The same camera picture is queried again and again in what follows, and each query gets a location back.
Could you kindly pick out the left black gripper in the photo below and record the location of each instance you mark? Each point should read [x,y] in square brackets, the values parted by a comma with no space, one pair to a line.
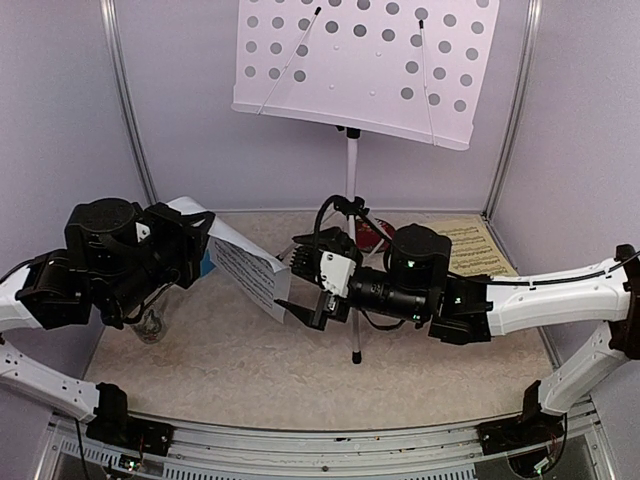
[189,232]

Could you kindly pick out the silver tripod stand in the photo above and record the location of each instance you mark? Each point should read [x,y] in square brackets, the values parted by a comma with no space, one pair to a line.
[313,318]

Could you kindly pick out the white perforated music stand desk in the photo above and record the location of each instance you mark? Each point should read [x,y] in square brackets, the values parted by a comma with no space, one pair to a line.
[408,69]

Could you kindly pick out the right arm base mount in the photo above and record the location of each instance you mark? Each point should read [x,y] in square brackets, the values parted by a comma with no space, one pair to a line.
[511,433]

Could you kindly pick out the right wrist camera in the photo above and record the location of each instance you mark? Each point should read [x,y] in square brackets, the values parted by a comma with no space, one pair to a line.
[335,273]

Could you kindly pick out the cream dragon mug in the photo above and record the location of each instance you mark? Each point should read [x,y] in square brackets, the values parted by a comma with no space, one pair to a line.
[152,328]

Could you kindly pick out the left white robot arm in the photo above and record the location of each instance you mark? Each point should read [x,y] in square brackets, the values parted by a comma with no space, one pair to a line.
[118,259]

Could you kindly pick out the front aluminium rail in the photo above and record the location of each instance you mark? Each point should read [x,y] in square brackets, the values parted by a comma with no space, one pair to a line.
[208,451]

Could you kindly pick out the yellowed sheet music page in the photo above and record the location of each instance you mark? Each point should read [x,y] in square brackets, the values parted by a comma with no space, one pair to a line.
[474,251]

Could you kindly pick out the blue metronome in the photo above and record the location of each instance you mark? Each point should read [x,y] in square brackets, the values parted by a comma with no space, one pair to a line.
[206,264]

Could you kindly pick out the white sheet music page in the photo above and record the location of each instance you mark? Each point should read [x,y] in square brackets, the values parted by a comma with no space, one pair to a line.
[261,276]

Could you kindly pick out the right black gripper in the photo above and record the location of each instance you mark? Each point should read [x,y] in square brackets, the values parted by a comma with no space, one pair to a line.
[327,306]

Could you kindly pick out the red floral plate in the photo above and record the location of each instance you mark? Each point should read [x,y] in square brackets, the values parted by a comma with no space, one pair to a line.
[367,238]

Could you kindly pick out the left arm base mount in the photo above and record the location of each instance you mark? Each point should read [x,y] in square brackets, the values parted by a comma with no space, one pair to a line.
[143,436]

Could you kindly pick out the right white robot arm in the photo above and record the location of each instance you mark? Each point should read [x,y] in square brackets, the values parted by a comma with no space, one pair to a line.
[417,285]

